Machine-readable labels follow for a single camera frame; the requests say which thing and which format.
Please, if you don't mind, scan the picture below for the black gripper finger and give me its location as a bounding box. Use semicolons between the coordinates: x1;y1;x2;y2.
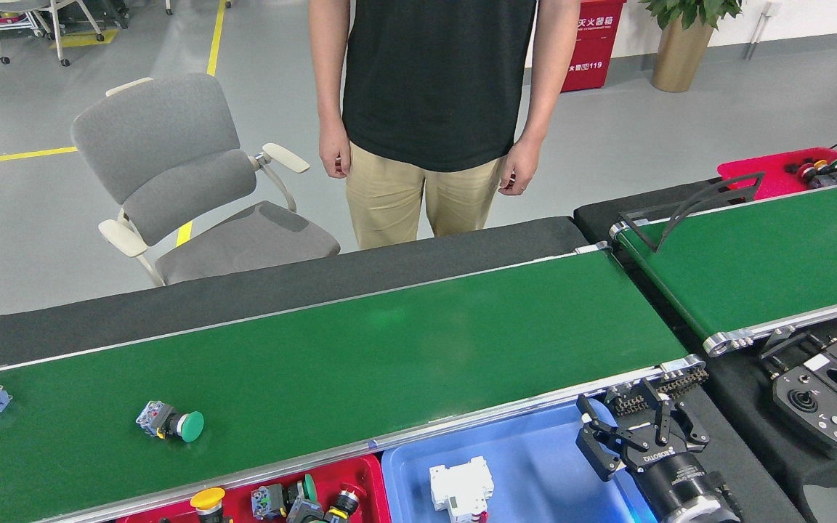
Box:
639;378;710;453
576;396;642;483

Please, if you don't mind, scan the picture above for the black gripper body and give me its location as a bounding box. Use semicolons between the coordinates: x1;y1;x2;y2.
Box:
620;436;737;522

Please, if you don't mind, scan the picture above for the white circuit breaker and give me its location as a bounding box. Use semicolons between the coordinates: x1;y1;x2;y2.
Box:
429;455;496;523

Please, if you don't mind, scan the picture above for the blue plastic tray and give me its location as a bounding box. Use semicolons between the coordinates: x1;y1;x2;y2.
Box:
381;396;663;523

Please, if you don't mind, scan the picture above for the long green conveyor belt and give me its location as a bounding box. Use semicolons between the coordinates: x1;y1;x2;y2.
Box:
0;243;710;523

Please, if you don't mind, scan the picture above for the large red plastic tray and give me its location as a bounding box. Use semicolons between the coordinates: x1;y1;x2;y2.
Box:
117;454;392;523

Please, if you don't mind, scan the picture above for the small red parts tray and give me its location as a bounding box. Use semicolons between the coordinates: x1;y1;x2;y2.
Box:
716;147;837;202

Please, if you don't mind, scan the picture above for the person's left hand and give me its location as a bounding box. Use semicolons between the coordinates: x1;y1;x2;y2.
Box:
498;137;543;197

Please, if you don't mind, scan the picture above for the person's right hand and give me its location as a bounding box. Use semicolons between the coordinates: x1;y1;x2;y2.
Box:
318;123;352;179

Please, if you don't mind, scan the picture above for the black handheld remote controller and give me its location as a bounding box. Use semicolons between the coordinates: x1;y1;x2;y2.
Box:
756;327;837;460

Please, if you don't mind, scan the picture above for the potted plant in gold pot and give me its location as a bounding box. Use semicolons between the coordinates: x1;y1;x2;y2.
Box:
640;0;743;93

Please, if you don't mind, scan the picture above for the red fire extinguisher box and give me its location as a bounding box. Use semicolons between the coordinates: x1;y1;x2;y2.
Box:
560;0;626;93

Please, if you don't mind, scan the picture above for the person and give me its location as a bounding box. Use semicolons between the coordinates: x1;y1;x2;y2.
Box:
308;0;583;251

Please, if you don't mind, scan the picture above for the grey office chair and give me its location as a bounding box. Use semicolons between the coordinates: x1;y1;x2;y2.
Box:
70;73;341;288

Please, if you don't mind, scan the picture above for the white wheeled stand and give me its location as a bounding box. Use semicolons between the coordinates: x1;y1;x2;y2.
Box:
0;0;107;66

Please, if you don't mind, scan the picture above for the black roller drive chain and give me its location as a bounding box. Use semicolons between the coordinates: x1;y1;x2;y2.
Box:
607;367;710;416

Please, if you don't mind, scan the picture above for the green conveyor with black bracket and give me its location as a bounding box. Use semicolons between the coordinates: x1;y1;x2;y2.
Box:
610;174;837;358

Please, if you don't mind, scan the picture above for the white wall conduit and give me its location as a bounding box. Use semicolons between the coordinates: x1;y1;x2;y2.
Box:
742;0;783;60

